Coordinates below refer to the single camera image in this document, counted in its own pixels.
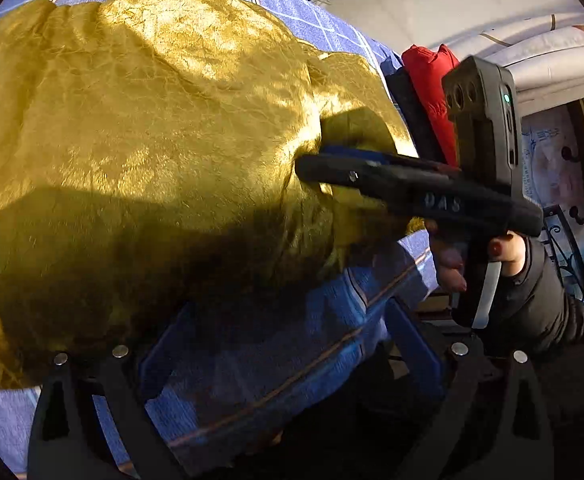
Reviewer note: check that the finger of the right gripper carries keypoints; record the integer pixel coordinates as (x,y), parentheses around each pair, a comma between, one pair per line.
(387,178)
(372,152)

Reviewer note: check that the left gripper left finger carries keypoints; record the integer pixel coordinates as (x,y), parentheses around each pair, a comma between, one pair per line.
(68,440)

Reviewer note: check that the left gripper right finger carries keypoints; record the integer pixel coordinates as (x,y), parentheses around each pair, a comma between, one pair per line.
(490,418)

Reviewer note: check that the gold satin jacket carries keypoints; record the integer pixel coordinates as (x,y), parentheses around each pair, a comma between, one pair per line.
(147,152)

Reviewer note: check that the black sleeve right forearm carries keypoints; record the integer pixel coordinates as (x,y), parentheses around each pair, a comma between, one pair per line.
(531,310)

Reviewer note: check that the right hand red nails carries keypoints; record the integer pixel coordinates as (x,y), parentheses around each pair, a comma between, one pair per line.
(509,249)

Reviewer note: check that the red down jacket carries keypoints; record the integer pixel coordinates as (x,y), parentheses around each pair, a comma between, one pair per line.
(426,68)

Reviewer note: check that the white rolled bedding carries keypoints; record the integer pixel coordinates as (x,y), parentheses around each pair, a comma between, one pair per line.
(545,56)

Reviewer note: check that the blue plaid bed sheet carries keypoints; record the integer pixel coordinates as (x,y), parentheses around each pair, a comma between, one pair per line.
(212,407)

